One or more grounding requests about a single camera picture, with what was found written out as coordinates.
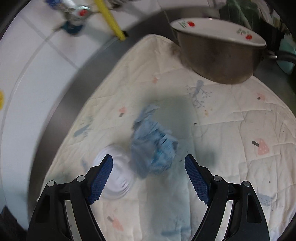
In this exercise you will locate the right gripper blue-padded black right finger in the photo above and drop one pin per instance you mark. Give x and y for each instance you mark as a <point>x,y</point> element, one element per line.
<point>247,220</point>

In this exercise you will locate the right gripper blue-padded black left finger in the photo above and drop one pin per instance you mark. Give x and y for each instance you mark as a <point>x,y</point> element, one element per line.
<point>49,220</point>

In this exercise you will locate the white plastic lid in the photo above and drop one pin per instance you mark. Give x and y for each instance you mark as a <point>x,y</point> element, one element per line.
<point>122,178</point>

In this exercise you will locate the crumpled white blue wrapper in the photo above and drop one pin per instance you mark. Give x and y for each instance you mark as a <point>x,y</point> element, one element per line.
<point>152,147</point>

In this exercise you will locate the steel pot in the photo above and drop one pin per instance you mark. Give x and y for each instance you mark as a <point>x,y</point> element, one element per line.
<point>218,60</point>

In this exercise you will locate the water valve with red knob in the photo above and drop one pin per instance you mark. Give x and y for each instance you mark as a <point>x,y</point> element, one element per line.
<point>75,15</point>

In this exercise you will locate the white plate with cherries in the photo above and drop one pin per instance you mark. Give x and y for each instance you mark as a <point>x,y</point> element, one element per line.
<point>218,29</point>

